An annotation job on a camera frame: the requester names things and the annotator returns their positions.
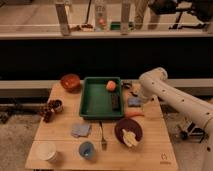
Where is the dark small object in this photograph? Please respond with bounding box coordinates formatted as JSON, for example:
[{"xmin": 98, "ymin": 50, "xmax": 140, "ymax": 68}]
[{"xmin": 122, "ymin": 81, "xmax": 133, "ymax": 89}]

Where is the blue sponge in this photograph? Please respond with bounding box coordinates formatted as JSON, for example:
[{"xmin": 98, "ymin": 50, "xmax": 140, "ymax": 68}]
[{"xmin": 127, "ymin": 97, "xmax": 143, "ymax": 107}]

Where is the orange carrot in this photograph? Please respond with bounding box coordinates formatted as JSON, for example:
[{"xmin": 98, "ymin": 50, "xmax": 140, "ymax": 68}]
[{"xmin": 125, "ymin": 112, "xmax": 144, "ymax": 118}]

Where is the small metal cup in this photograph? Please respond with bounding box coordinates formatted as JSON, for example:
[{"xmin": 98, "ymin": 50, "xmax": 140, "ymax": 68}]
[{"xmin": 53, "ymin": 100, "xmax": 63, "ymax": 113}]

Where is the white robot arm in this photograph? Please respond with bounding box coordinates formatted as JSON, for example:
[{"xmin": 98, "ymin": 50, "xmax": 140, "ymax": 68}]
[{"xmin": 139, "ymin": 67, "xmax": 213, "ymax": 171}]

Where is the peach fruit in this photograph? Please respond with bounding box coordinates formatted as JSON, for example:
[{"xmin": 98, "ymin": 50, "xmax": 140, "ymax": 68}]
[{"xmin": 106, "ymin": 80, "xmax": 116, "ymax": 91}]

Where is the black wheeled stand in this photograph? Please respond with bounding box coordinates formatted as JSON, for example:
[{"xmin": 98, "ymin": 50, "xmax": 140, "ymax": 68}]
[{"xmin": 180, "ymin": 122, "xmax": 205, "ymax": 141}]

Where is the metal fork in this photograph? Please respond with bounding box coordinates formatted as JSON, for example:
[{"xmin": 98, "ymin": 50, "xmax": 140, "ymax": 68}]
[{"xmin": 99, "ymin": 122, "xmax": 107, "ymax": 151}]

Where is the orange bowl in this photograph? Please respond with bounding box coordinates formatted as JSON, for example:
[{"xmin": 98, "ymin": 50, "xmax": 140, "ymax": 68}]
[{"xmin": 60, "ymin": 74, "xmax": 80, "ymax": 92}]

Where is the brown grape bunch toy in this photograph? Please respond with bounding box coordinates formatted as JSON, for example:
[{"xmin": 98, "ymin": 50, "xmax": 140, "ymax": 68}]
[{"xmin": 39, "ymin": 103, "xmax": 54, "ymax": 123}]

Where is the green plastic tray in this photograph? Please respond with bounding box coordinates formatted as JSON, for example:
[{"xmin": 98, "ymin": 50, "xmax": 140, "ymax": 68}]
[{"xmin": 79, "ymin": 77, "xmax": 124, "ymax": 120}]

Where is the blue small cup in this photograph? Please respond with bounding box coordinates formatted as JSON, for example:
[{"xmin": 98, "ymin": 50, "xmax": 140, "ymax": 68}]
[{"xmin": 78, "ymin": 141, "xmax": 95, "ymax": 160}]

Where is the dark red plate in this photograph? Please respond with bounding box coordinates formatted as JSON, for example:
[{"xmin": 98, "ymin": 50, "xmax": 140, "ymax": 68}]
[{"xmin": 114, "ymin": 118, "xmax": 143, "ymax": 148}]

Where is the blue folded cloth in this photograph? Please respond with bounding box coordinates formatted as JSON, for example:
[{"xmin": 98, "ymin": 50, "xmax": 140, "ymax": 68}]
[{"xmin": 71, "ymin": 123, "xmax": 91, "ymax": 138}]

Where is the green background box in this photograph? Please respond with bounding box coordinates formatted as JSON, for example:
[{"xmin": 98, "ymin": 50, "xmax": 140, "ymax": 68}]
[{"xmin": 110, "ymin": 21, "xmax": 134, "ymax": 31}]

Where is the white paper cup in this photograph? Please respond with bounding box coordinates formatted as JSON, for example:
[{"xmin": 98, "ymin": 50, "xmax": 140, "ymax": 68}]
[{"xmin": 36, "ymin": 142, "xmax": 57, "ymax": 162}]

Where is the yellow banana toy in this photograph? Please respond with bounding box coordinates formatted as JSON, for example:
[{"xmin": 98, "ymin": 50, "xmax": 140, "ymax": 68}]
[{"xmin": 122, "ymin": 129, "xmax": 138, "ymax": 147}]

